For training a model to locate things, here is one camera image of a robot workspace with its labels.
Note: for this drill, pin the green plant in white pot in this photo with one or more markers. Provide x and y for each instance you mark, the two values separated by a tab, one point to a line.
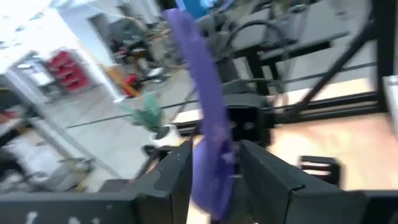
149	115

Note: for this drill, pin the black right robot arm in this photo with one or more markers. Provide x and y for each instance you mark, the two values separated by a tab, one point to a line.
248	124

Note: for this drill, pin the dark blue measuring cup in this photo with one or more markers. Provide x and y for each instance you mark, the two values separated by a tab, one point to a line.
211	124

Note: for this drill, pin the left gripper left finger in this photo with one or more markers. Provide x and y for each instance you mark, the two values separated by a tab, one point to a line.
168	193

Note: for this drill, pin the red bin rack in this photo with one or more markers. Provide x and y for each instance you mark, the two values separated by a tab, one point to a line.
68	71

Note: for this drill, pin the black aluminium table frame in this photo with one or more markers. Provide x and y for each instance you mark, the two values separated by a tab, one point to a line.
385	46

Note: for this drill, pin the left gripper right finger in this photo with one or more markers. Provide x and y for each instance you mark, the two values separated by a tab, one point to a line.
273	196

